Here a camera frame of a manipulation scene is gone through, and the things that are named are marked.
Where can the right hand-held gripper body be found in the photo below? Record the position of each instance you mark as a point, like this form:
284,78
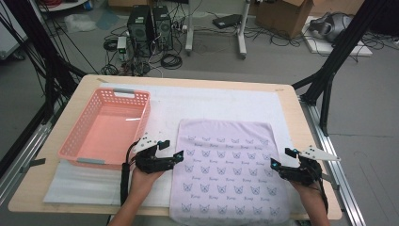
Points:
301,174

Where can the white grid mat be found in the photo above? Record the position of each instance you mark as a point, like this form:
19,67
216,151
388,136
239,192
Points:
219,97

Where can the black metal frame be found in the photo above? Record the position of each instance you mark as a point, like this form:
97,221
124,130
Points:
345,40
37,40

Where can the wide black computer tower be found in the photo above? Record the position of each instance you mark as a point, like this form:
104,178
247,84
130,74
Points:
139,31

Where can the clear plastic bag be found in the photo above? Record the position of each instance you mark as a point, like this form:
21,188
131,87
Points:
80,22

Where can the open cardboard box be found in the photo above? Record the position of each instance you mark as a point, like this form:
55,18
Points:
282,15

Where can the white floor board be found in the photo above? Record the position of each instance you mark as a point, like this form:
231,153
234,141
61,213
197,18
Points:
323,47

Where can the narrow black computer tower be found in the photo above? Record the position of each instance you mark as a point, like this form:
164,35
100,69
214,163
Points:
163,28

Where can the lilac printed towel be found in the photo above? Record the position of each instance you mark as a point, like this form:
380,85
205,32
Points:
229,172

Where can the person's left hand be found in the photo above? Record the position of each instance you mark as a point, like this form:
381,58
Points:
144,182

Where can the grey table clamp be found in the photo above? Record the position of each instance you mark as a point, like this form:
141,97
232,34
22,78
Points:
333,182
34,163

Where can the person's right hand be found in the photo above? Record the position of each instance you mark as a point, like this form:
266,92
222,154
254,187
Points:
309,190

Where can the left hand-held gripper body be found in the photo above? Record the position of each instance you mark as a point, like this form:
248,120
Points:
150,161

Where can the small white box device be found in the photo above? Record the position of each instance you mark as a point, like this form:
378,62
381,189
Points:
121,44

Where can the pink plastic basket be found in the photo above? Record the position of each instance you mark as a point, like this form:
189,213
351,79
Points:
106,135

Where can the grey rounded machine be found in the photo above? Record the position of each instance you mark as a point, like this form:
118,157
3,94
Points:
332,26

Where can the flat black device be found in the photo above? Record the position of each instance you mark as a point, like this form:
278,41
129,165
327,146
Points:
227,21

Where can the white metal stand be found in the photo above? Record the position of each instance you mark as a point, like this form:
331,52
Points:
241,34

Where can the aluminium rail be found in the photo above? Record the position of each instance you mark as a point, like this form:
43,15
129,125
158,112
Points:
312,117
31,141

